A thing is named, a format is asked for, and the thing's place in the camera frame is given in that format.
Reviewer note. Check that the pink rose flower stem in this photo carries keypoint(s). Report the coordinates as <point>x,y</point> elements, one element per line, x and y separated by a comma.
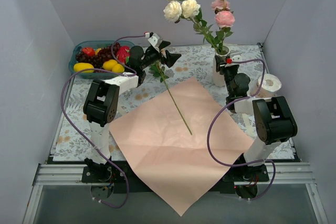
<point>224,19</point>

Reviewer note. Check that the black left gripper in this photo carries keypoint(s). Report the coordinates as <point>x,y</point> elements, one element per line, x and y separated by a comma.
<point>163,55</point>

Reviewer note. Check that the aluminium frame rail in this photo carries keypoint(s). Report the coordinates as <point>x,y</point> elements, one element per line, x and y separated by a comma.
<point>71,174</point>

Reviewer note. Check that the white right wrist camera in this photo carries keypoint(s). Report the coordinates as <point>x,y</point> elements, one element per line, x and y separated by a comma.
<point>235,59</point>

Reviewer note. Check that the white rose flower stem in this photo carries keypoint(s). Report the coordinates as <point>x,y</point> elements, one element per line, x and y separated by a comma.
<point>190,10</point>

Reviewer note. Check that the peach bud flower stem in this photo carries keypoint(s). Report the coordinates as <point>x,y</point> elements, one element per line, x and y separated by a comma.
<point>158,71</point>

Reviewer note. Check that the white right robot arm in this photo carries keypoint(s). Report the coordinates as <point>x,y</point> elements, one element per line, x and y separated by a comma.
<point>274,121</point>

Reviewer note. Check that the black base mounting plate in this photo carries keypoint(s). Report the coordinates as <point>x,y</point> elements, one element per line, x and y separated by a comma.
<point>115,177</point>

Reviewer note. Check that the yellow lemon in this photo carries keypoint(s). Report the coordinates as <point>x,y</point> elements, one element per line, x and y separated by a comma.
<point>114,66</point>

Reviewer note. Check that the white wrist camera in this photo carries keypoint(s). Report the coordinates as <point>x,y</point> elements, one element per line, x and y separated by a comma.
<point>155,40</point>
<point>235,59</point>

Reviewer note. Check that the dark purple grapes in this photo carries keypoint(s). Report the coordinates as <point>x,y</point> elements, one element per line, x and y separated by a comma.
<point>102,55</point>

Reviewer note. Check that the white ribbed ceramic vase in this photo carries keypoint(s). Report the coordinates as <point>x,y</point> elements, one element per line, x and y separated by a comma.
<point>218,79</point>

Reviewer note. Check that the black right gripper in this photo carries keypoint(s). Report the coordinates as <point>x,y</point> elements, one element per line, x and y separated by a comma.
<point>230,69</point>

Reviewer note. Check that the pink wrapping paper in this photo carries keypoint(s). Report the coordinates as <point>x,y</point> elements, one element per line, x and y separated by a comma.
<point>177,166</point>

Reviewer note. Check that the teal plastic fruit basket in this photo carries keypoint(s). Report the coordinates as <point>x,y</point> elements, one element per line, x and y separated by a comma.
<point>99,44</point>

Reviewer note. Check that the red apple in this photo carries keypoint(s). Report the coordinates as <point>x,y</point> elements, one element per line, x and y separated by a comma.
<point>88,51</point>

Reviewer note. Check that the red dragon fruit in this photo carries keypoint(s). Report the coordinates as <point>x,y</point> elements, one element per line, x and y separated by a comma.
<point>123,54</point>

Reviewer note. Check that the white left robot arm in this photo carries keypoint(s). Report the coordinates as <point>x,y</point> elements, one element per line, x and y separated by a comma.
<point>102,101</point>

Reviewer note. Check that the yellow mango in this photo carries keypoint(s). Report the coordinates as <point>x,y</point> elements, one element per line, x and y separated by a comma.
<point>89,68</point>

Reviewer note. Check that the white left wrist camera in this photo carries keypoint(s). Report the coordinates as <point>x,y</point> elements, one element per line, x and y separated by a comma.
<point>155,40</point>

